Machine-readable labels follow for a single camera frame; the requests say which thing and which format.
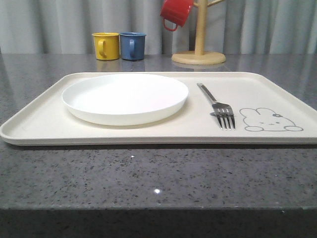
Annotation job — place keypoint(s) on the white round plate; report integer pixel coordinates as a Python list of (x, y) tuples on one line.
[(125, 98)]

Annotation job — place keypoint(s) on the silver metal fork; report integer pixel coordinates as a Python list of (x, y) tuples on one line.
[(223, 112)]

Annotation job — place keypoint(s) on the wooden mug tree stand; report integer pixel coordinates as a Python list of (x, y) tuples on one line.
[(199, 56)]

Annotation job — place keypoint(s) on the blue mug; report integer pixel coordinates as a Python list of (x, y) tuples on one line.
[(132, 45)]

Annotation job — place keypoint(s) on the yellow mug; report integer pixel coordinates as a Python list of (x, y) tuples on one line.
[(106, 45)]

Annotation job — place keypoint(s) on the cream rabbit print tray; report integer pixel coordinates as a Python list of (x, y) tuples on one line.
[(264, 114)]

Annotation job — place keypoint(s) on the red mug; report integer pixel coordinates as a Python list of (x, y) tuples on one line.
[(176, 11)]

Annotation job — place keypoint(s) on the grey curtain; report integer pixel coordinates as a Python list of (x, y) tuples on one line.
[(233, 26)]

